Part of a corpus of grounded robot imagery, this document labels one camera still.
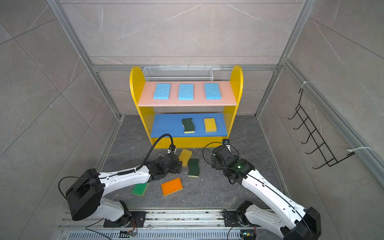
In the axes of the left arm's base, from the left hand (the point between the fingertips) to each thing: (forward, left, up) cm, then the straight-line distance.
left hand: (175, 158), depth 87 cm
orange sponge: (-14, +2, -7) cm, 16 cm away
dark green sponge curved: (+19, -9, +8) cm, 22 cm away
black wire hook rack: (-12, -67, +24) cm, 72 cm away
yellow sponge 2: (+5, -5, -6) cm, 9 cm away
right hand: (-4, -26, +8) cm, 28 cm away
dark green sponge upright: (-3, -11, -8) cm, 14 cm away
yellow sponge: (+19, -23, +7) cm, 31 cm away
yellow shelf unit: (+39, -13, -2) cm, 41 cm away
